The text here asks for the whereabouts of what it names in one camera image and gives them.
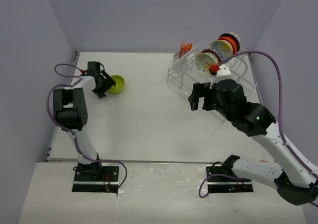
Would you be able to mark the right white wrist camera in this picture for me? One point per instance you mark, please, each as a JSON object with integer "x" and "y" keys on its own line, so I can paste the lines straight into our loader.
{"x": 222, "y": 74}

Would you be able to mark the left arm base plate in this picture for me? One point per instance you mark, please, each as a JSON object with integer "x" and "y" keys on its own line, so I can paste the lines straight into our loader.
{"x": 104, "y": 180}

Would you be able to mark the white cutlery holder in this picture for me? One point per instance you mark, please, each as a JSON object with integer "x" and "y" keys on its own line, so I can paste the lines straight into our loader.
{"x": 178, "y": 61}

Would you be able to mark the red patterned glass bowl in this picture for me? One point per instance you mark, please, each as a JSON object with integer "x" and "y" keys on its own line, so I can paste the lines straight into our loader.
{"x": 215, "y": 53}

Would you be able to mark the lime green bowl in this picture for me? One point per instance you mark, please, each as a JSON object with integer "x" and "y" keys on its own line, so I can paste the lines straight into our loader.
{"x": 119, "y": 84}

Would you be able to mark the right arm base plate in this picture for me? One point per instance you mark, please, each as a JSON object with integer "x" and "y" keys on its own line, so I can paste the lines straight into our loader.
{"x": 226, "y": 185}

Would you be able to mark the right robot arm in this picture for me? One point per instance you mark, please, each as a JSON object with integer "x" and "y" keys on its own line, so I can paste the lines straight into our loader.
{"x": 293, "y": 178}

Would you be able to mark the white red lattice bowl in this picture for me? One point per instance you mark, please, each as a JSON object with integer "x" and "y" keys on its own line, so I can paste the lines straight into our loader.
{"x": 234, "y": 35}

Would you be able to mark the white wire dish rack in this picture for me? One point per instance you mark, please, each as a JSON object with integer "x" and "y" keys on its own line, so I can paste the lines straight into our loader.
{"x": 239, "y": 66}

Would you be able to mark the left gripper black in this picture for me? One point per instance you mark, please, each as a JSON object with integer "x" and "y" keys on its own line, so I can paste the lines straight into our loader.
{"x": 108, "y": 83}

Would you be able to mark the blue yellow sun bowl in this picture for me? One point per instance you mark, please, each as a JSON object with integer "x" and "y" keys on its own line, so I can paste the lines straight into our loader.
{"x": 223, "y": 48}

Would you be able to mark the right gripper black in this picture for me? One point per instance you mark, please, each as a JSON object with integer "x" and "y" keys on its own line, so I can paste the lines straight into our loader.
{"x": 201, "y": 90}

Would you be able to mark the orange plastic fork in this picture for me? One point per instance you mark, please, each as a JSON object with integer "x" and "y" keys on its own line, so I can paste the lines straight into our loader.
{"x": 182, "y": 49}

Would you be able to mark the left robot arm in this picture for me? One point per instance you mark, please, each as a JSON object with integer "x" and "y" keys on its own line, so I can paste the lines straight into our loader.
{"x": 67, "y": 108}

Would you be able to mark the black bowl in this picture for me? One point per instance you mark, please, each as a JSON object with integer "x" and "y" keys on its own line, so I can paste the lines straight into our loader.
{"x": 228, "y": 35}

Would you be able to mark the white floral pattern bowl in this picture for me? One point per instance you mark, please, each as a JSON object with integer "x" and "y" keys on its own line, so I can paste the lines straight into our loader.
{"x": 204, "y": 61}

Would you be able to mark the orange plastic spoon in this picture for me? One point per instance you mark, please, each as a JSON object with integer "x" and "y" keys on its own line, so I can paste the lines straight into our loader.
{"x": 187, "y": 48}

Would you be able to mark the orange bowl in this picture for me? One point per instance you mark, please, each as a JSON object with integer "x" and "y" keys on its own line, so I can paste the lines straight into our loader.
{"x": 230, "y": 42}

